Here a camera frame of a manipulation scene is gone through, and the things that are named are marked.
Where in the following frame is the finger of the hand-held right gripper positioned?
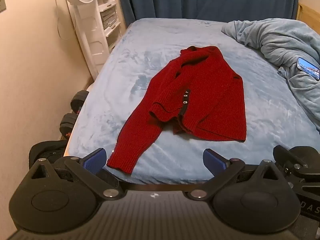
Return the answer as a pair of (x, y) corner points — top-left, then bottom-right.
(273, 145), (302, 178)

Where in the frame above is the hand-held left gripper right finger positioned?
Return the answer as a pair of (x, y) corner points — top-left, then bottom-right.
(184, 149), (287, 201)

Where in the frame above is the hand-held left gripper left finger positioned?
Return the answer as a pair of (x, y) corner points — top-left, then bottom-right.
(29, 148), (123, 201)

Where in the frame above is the red knit sweater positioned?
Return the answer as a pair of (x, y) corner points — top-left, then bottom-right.
(106, 45), (248, 175)

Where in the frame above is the black bag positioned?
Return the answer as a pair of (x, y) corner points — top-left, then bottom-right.
(28, 141), (68, 170)

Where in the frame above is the black dumbbell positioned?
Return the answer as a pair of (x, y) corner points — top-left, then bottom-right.
(59, 90), (90, 140)

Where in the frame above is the smartphone with lit screen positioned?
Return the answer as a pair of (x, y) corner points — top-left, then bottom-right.
(297, 57), (320, 82)

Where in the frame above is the bed with light blue sheet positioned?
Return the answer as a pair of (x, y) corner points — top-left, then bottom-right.
(64, 17), (320, 185)

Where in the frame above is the grey-blue crumpled blanket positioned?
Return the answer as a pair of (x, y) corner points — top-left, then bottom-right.
(221, 17), (320, 130)

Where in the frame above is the white shelf unit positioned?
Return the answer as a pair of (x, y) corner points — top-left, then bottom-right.
(96, 0), (127, 54)

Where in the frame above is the wooden headboard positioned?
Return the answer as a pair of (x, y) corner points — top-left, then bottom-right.
(296, 2), (320, 30)

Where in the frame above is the thin fan cable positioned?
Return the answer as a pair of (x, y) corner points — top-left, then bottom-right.
(54, 0), (75, 40)

